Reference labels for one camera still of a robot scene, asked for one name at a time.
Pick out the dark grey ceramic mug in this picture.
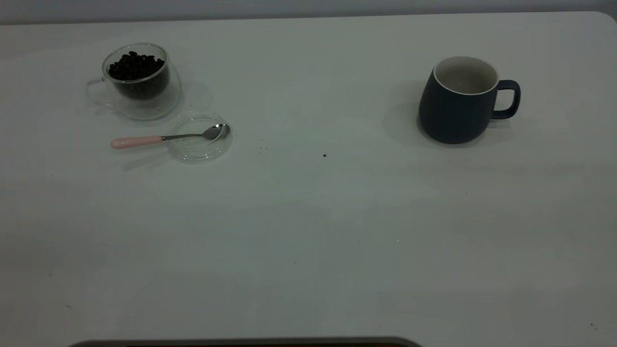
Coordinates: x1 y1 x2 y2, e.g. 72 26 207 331
418 55 522 145

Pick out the pink-handled metal spoon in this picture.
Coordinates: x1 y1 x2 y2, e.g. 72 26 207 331
110 123 230 149

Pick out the clear round glass lid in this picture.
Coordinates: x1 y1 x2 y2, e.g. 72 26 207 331
167 112 234 163

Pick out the heap of coffee beans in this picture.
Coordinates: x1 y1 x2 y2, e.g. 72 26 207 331
108 51 170 101

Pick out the clear double-wall glass cup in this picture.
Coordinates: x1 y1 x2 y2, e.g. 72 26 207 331
85 43 183 121

